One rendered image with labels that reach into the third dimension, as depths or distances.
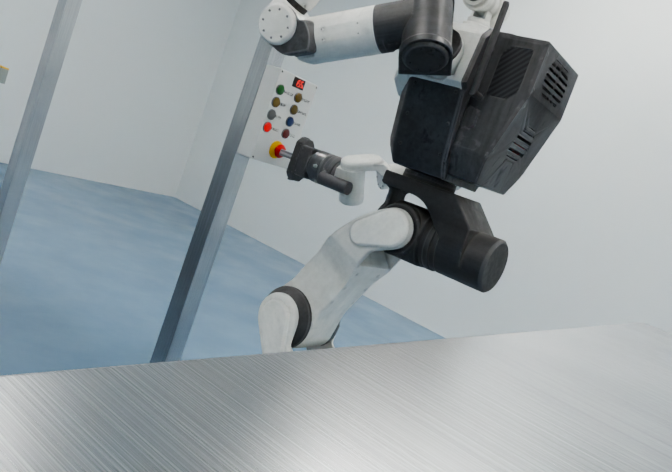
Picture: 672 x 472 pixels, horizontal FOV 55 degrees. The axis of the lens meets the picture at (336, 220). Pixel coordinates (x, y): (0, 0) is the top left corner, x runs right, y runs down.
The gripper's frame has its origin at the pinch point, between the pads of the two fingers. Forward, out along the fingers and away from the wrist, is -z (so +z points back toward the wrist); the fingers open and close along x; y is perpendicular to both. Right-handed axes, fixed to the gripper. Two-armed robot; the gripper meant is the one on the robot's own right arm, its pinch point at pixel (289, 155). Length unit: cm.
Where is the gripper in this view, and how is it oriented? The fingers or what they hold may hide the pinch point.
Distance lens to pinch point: 183.8
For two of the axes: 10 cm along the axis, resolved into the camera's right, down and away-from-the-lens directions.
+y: -5.7, -1.2, -8.1
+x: 3.4, -9.4, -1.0
